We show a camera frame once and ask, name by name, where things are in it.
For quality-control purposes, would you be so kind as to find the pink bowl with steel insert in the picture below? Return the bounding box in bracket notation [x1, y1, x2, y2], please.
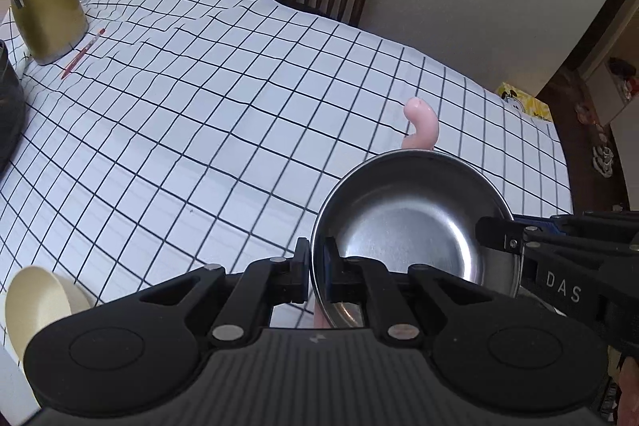
[308, 96, 523, 331]

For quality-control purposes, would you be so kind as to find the cream ceramic bowl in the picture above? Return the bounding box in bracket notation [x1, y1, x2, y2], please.
[4, 266, 91, 362]

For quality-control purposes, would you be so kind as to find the person's right hand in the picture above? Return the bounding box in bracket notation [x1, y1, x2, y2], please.
[617, 357, 639, 426]

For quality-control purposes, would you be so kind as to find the yellow cartoon box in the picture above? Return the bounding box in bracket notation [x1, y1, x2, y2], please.
[496, 82, 552, 121]

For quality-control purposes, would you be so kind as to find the white black checked tablecloth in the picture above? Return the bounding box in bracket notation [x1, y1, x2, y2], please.
[1, 0, 573, 304]

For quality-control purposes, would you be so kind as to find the black pot with glass lid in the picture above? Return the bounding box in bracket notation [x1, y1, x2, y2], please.
[0, 41, 26, 172]

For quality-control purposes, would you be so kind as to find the red pen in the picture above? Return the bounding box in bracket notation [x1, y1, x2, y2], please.
[61, 28, 105, 80]

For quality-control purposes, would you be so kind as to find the gold thermos jug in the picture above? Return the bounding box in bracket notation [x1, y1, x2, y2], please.
[11, 0, 88, 65]

